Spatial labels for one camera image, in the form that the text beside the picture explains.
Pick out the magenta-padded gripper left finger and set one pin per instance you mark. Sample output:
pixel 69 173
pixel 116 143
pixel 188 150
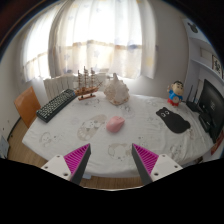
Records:
pixel 76 159

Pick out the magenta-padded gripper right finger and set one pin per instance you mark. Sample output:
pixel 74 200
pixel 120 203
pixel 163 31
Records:
pixel 146 160

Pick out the pink computer mouse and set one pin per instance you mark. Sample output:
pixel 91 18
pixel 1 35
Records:
pixel 115 124

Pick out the black bear-shaped mouse pad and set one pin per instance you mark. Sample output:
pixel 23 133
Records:
pixel 174 122

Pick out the white printed tablecloth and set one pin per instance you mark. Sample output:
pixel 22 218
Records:
pixel 100 150

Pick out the black keyboard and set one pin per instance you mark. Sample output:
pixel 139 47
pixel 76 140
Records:
pixel 55 105

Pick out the small black device box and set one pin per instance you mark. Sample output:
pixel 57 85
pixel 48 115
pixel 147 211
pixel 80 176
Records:
pixel 204 122

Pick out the wooden model sailing ship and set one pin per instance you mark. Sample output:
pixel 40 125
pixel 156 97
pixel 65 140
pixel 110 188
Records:
pixel 87 89

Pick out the cartoon boy figurine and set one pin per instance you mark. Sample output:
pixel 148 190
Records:
pixel 175 95

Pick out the black router with antennas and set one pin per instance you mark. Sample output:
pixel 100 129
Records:
pixel 192 106

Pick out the orange chair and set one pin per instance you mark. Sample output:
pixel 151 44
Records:
pixel 27 105

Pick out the red flat box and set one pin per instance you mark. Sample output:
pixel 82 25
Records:
pixel 218 142

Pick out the large white conch shell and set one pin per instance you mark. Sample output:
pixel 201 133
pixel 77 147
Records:
pixel 116 91

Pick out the white radiator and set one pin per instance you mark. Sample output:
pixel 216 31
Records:
pixel 56 86

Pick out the black monitor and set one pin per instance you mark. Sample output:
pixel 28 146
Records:
pixel 213 106

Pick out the white shelf unit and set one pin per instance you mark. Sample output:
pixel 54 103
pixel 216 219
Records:
pixel 203 53

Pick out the white star-print curtain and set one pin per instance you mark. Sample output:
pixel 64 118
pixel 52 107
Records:
pixel 100 40

